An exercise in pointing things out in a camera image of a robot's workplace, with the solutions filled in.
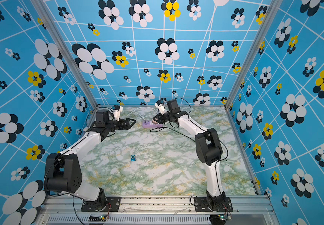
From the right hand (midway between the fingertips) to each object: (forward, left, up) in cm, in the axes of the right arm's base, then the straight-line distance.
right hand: (157, 117), depth 94 cm
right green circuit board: (-55, -32, -16) cm, 66 cm away
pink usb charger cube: (-4, +1, 0) cm, 4 cm away
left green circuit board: (-55, +29, -16) cm, 64 cm away
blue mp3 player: (-23, +16, -14) cm, 31 cm away
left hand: (-6, +15, +4) cm, 17 cm away
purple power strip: (+3, +7, -12) cm, 14 cm away
